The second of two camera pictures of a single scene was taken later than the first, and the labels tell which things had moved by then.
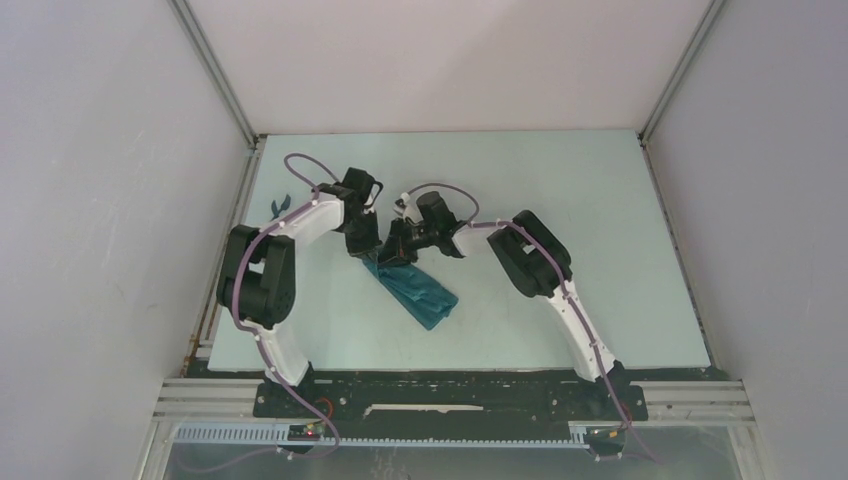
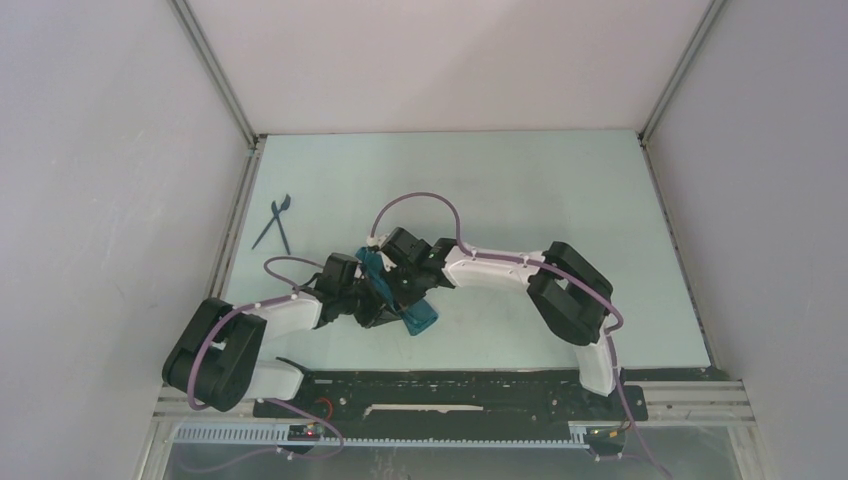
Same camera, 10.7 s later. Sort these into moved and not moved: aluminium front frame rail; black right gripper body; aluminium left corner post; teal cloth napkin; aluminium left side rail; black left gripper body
Moved: teal cloth napkin; black right gripper body; black left gripper body
Not moved: aluminium left corner post; aluminium front frame rail; aluminium left side rail
